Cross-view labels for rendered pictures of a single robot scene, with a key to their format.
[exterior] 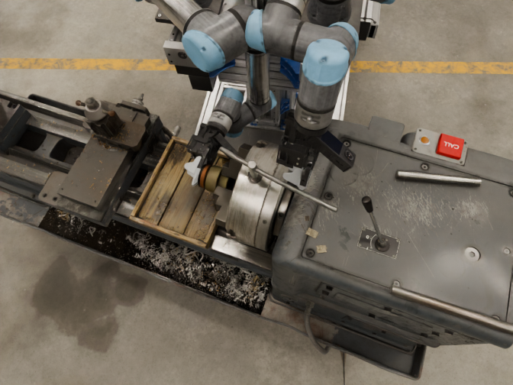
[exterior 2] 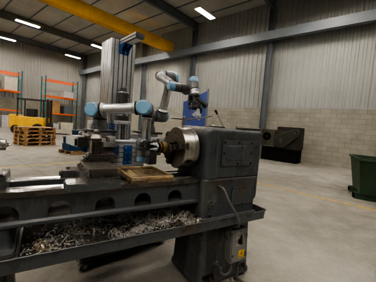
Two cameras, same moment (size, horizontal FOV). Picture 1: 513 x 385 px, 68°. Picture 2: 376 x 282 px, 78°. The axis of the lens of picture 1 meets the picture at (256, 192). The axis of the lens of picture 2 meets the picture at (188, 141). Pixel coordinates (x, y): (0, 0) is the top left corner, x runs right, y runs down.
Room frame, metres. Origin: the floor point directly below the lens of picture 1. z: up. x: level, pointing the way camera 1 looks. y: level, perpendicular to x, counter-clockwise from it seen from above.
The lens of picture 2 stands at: (-0.51, 1.51, 1.26)
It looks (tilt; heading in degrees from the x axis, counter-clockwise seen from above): 4 degrees down; 300
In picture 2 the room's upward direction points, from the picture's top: 4 degrees clockwise
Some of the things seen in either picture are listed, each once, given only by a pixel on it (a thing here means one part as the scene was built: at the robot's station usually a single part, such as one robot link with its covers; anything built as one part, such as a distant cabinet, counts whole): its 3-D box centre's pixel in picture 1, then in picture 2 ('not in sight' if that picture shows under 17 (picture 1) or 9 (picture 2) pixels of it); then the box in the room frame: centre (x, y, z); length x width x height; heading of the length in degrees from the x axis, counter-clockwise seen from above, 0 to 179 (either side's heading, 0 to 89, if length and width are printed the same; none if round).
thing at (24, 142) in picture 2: not in sight; (35, 135); (9.59, -3.40, 0.36); 1.26 x 0.86 x 0.73; 92
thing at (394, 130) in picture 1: (384, 134); not in sight; (0.51, -0.37, 1.24); 0.09 x 0.08 x 0.03; 63
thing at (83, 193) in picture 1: (108, 151); (96, 165); (0.74, 0.52, 0.95); 0.43 x 0.17 x 0.05; 153
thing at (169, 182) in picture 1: (188, 189); (144, 173); (0.58, 0.24, 0.89); 0.36 x 0.30 x 0.04; 153
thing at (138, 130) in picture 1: (118, 133); (99, 157); (0.79, 0.47, 0.99); 0.20 x 0.10 x 0.05; 63
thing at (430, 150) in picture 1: (436, 150); not in sight; (0.45, -0.49, 1.23); 0.13 x 0.08 x 0.05; 63
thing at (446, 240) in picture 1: (392, 234); (219, 150); (0.28, -0.38, 1.06); 0.59 x 0.48 x 0.39; 63
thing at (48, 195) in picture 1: (101, 157); (88, 174); (0.75, 0.57, 0.90); 0.47 x 0.30 x 0.06; 153
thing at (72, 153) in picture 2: not in sight; (81, 141); (6.84, -3.60, 0.39); 1.20 x 0.80 x 0.79; 88
